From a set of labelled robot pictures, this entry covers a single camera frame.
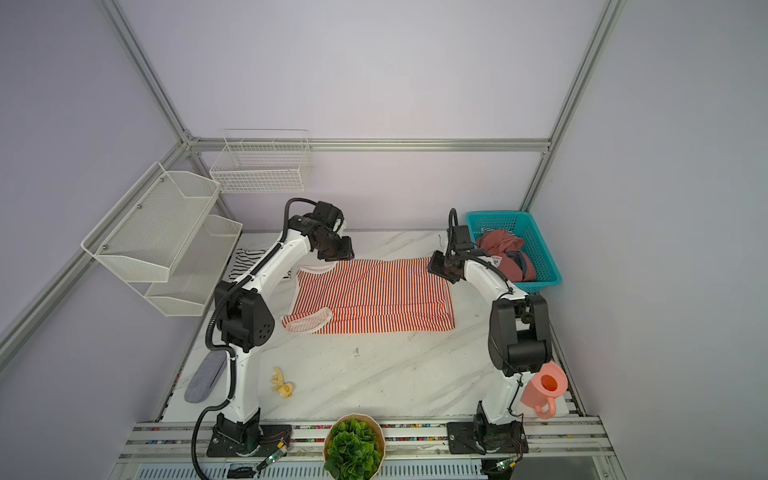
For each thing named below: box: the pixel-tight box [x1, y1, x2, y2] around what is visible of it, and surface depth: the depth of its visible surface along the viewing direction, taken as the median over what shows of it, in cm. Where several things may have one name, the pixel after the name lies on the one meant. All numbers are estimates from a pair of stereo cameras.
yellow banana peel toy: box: [271, 367, 294, 398], surface depth 82 cm
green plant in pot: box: [323, 413, 386, 480], surface depth 65 cm
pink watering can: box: [520, 360, 569, 419], surface depth 73 cm
